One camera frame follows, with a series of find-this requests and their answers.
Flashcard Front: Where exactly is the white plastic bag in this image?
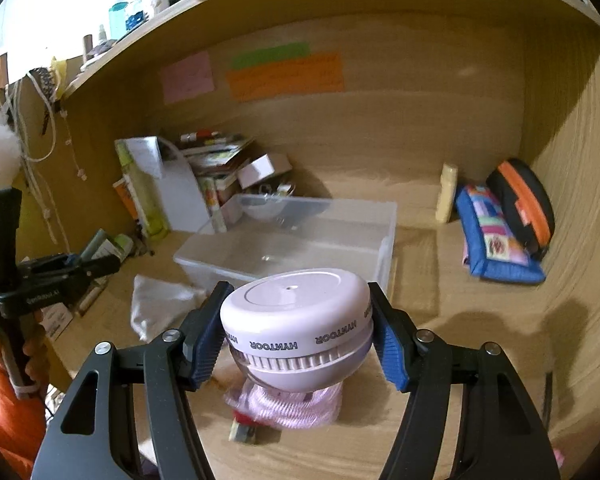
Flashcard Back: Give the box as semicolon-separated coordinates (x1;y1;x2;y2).
130;274;207;342

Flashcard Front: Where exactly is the pink cable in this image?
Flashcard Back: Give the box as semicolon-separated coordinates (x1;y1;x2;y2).
224;378;344;430

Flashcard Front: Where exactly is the clear plastic storage bin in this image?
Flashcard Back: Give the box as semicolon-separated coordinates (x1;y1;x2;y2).
174;194;398;290

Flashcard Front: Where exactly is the left hand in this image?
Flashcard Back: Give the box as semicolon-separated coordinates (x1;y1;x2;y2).
0;310;50;400

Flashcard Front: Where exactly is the orange book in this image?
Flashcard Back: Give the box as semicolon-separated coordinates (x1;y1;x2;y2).
112;178;140;221

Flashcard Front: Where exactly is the blue patchwork pouch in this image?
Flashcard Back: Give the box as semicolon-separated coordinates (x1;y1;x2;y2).
455;184;545;285

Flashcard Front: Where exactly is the black orange zip case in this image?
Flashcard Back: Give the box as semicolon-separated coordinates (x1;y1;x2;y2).
486;158;555;261

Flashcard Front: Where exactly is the stack of books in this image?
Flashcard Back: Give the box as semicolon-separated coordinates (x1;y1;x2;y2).
178;130;253;212

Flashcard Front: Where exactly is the cream lotion bottle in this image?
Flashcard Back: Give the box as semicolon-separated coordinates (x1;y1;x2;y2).
434;164;458;223

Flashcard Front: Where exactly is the pink sticky note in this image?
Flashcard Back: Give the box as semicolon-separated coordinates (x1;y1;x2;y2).
159;51;215;105

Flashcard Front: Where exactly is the small white cardboard box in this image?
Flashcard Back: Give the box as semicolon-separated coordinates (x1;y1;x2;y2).
237;153;292;190

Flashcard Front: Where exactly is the green sticky note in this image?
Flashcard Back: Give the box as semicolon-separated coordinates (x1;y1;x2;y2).
230;42;311;70

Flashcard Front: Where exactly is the orange sticky note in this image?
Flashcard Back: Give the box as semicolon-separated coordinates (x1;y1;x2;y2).
226;52;344;102

